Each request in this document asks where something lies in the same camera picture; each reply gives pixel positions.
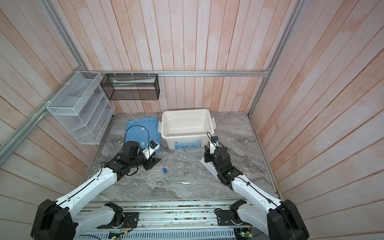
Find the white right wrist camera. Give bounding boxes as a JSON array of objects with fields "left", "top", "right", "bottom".
[{"left": 209, "top": 136, "right": 219, "bottom": 155}]

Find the white plastic storage bin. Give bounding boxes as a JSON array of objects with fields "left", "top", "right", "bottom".
[{"left": 158, "top": 109, "right": 216, "bottom": 150}]

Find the white wire mesh shelf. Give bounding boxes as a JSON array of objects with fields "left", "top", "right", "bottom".
[{"left": 47, "top": 72, "right": 116, "bottom": 145}]

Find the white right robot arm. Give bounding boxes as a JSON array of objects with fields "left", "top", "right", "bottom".
[{"left": 201, "top": 146, "right": 310, "bottom": 240}]

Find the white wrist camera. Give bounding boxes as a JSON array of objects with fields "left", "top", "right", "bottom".
[
  {"left": 209, "top": 136, "right": 219, "bottom": 155},
  {"left": 143, "top": 141, "right": 160, "bottom": 160}
]

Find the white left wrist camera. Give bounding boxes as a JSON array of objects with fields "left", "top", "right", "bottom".
[{"left": 143, "top": 141, "right": 160, "bottom": 160}]

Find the aluminium frame rail left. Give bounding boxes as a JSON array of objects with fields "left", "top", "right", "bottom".
[{"left": 1, "top": 65, "right": 84, "bottom": 167}]

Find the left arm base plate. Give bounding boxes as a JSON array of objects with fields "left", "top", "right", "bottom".
[{"left": 97, "top": 212, "right": 140, "bottom": 229}]

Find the blue plastic bin lid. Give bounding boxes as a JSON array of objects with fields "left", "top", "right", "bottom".
[{"left": 125, "top": 118, "right": 161, "bottom": 153}]

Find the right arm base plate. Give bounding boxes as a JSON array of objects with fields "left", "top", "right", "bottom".
[{"left": 214, "top": 209, "right": 251, "bottom": 226}]

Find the aluminium frame rail back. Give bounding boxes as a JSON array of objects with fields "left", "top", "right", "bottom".
[{"left": 98, "top": 70, "right": 269, "bottom": 77}]

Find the white test tube rack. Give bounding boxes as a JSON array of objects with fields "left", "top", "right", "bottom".
[{"left": 200, "top": 158, "right": 218, "bottom": 179}]

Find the aluminium frame rail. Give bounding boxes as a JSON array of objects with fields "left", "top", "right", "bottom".
[
  {"left": 1, "top": 65, "right": 84, "bottom": 167},
  {"left": 98, "top": 70, "right": 269, "bottom": 77}
]

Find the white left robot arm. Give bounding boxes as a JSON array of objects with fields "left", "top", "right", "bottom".
[{"left": 31, "top": 141, "right": 161, "bottom": 240}]

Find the black wire mesh basket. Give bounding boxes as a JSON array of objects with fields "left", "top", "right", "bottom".
[{"left": 101, "top": 73, "right": 161, "bottom": 101}]

